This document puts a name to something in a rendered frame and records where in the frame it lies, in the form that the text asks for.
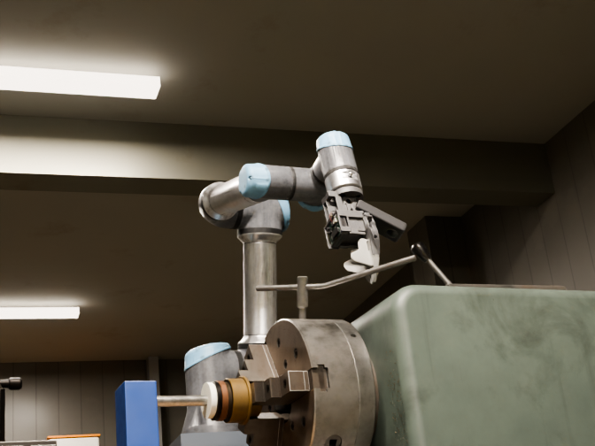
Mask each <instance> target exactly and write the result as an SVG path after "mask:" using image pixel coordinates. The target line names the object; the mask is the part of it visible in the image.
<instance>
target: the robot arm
mask: <svg viewBox="0 0 595 446"><path fill-rule="evenodd" d="M316 147H317V150H316V151H317V153H318V158H317V159H316V161H315V162H314V164H313V166H312V168H301V167H290V166H279V165H263V164H246V165H244V166H243V167H242V170H241V171H240V173H239V176H238V177H236V178H234V179H232V180H230V181H227V182H214V183H213V184H211V185H209V186H207V187H206V188H205V189H204V190H203V191H202V193H201V194H200V197H199V200H198V206H199V210H200V212H201V214H202V215H203V217H204V218H205V219H206V220H207V221H208V222H210V223H211V224H213V225H215V226H216V227H222V228H229V229H237V238H238V239H239V240H240V241H241V242H242V243H243V339H242V340H241V341H240V342H239V343H238V345H237V347H238V350H231V347H230V345H229V344H228V343H226V342H215V343H209V344H205V345H202V346H198V347H196V348H194V349H192V350H190V351H189V352H188V353H187V354H186V355H185V369H184V372H185V382H186V396H201V391H202V387H203V385H204V384H205V383H206V382H212V381H224V380H225V379H235V378H236V376H237V373H238V371H239V370H241V369H242V366H243V362H244V356H245V353H246V351H247V348H248V345H249V344H255V345H264V342H265V337H266V335H267V333H268V331H269V329H270V328H271V327H272V326H273V324H274V323H275V322H277V291H257V290H256V287H257V286H263V285H277V279H276V244H277V242H278V241H279V240H280V239H281V238H282V232H284V231H286V230H287V228H288V227H289V224H290V223H289V220H290V205H289V201H298V203H299V204H300V205H301V206H302V207H303V208H304V209H307V210H309V211H321V210H324V214H325V218H326V222H327V225H326V226H325V227H324V232H325V235H326V240H327V244H328V249H329V250H339V249H348V248H353V249H352V250H351V258H352V259H350V260H348V261H346V262H344V268H345V270H347V271H348V272H352V273H359V272H362V271H365V270H367V269H370V268H373V267H377V266H379V263H380V256H379V254H380V240H379V235H382V236H384V237H386V238H388V239H390V240H391V241H393V242H397V241H398V240H399V239H400V237H401V236H402V234H403V233H404V232H405V231H406V223H405V222H403V221H401V220H399V219H396V218H394V217H392V216H391V215H389V214H388V213H386V212H384V211H381V210H379V209H377V208H375V207H374V206H372V205H370V204H367V203H366V202H364V201H363V200H364V196H363V189H362V186H361V182H360V178H359V172H358V168H357V165H356V161H355V157H354V154H353V147H352V145H351V142H350V139H349V137H348V135H347V134H345V133H343V132H340V131H330V132H327V133H325V134H323V135H321V136H320V137H319V139H318V140H317V143H316ZM328 235H329V239H330V243H331V244H329V241H328ZM229 431H240V430H239V429H238V423H225V422H224V421H212V420H210V419H205V418H204V416H203V414H202V411H201V406H187V414H186V417H185V420H184V424H183V428H182V434H190V433H210V432H229Z"/></svg>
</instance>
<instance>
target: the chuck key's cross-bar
mask: <svg viewBox="0 0 595 446"><path fill-rule="evenodd" d="M413 261H416V256H415V255H412V256H410V257H406V258H401V259H399V260H396V261H393V262H389V263H387V264H384V265H379V266H377V267H373V268H370V269H367V270H365V271H362V272H359V273H354V274H351V275H348V276H345V277H343V278H339V279H336V280H333V281H329V282H326V283H318V284H306V286H305V287H306V289H307V290H312V289H325V288H331V287H334V286H337V285H340V284H343V283H346V282H349V281H354V280H357V279H359V278H362V277H366V276H368V275H371V274H374V273H379V272H382V271H385V270H388V269H391V268H393V267H397V266H400V265H404V264H407V263H411V262H413ZM256 290H257V291H282V290H298V285H297V284H290V285H263V286H257V287H256Z"/></svg>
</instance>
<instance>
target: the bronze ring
mask: <svg viewBox="0 0 595 446"><path fill-rule="evenodd" d="M212 383H213V384H214V385H215V388H216V390H217V397H218V403H217V411H216V414H215V416H214V417H213V418H212V419H210V420H212V421H224V422H225V423H238V424H239V425H246V424H247V423H248V421H249V419H250V417H258V416H259V415H260V413H261V411H262V406H263V405H252V394H251V384H250V383H249V381H248V379H247V378H246V377H245V376H240V377H239V378H238V379H225V380H224V381H212Z"/></svg>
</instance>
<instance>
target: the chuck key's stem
mask: <svg viewBox="0 0 595 446"><path fill-rule="evenodd" d="M306 284H308V277H307V276H298V277H297V307H298V309H299V318H300V319H306V308H307V307H308V290H307V289H306V287H305V286H306Z"/></svg>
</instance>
